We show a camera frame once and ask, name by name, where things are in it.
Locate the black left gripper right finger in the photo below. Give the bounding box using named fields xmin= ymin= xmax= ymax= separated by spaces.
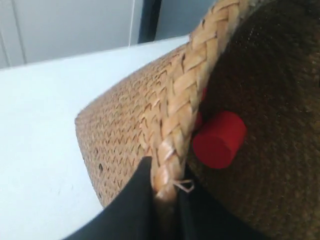
xmin=177 ymin=166 xmax=271 ymax=240

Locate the large red cylinder lying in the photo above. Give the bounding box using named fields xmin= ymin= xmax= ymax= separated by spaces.
xmin=192 ymin=111 xmax=247 ymax=169

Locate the dark vertical door frame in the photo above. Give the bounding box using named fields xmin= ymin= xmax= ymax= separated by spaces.
xmin=137 ymin=0 xmax=162 ymax=44

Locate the red cylinder upper left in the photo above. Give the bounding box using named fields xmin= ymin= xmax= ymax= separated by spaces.
xmin=201 ymin=88 xmax=207 ymax=101

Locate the brown woven straw basket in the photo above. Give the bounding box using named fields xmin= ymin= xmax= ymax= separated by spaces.
xmin=75 ymin=0 xmax=320 ymax=240

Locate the white cabinet with doors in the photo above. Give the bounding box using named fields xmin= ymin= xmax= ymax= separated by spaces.
xmin=0 ymin=0 xmax=161 ymax=68

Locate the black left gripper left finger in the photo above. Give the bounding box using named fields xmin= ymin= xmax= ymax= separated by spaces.
xmin=66 ymin=156 xmax=155 ymax=240

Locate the red cylinder centre lying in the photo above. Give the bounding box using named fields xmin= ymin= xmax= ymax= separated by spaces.
xmin=193 ymin=112 xmax=203 ymax=131

